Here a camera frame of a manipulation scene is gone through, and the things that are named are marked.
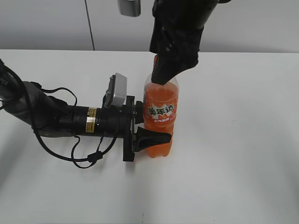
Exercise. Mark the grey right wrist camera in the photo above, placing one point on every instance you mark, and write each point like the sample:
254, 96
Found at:
131, 8

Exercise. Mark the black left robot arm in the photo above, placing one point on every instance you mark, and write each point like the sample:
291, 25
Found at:
50, 117

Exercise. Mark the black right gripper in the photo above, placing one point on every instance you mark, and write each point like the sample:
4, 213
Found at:
178, 48

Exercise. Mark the orange Mirinda soda bottle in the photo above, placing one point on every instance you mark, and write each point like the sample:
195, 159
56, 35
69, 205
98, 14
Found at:
160, 105

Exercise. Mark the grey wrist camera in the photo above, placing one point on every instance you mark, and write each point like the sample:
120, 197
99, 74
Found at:
131, 8
116, 92

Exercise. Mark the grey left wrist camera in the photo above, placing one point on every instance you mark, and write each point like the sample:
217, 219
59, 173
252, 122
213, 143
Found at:
116, 92

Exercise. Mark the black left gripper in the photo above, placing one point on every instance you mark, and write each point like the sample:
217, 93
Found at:
116, 123

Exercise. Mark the orange bottle cap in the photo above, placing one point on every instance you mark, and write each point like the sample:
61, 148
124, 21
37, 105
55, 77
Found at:
155, 62

